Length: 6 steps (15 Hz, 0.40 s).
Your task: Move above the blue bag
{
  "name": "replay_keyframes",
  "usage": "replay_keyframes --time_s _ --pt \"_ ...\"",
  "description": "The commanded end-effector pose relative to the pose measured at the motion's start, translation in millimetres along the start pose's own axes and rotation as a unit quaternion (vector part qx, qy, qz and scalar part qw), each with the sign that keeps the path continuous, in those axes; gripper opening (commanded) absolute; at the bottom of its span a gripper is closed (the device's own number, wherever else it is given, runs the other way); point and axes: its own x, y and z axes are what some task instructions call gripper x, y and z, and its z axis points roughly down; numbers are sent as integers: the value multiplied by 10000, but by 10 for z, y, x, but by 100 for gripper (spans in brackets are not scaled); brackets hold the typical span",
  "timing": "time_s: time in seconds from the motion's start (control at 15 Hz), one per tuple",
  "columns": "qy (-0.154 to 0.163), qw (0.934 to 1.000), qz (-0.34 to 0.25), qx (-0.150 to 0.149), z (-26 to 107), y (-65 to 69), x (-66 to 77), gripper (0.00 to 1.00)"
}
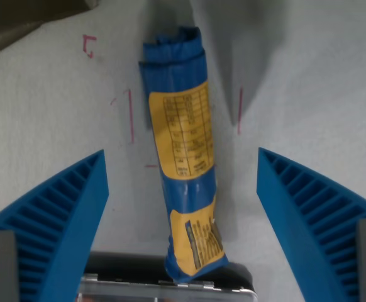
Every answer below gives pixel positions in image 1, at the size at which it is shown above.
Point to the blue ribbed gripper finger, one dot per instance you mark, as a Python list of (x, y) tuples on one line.
[(60, 220), (308, 217)]

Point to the blue and yellow snack bag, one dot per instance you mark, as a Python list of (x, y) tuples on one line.
[(183, 157)]

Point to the clear screwdriver bit set case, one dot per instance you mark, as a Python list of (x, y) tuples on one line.
[(145, 283)]

